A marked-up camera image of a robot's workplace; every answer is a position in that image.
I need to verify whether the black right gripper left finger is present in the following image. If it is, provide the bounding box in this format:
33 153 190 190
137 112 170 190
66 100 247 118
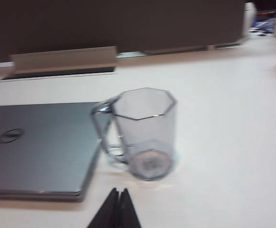
87 187 120 228

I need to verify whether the beige fabric desk divider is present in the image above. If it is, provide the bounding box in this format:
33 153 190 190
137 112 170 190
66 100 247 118
0 0 251 64

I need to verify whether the transparent grey octagonal water cup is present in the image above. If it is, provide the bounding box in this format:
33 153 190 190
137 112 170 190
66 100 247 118
89 87 178 181

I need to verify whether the beige cable tray flap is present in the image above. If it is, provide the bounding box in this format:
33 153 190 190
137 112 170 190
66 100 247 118
9 46 118 73

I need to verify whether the blue checkered cloth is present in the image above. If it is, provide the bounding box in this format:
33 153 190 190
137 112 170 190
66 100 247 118
248 19 276 37

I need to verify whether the white plastic bottle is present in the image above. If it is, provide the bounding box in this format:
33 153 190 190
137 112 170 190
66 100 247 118
244 1 257 30

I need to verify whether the silver Dell laptop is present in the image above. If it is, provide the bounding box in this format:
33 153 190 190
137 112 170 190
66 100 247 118
0 101 110 203

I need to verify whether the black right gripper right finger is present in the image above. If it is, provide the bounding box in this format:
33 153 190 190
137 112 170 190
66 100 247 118
120 187 142 228

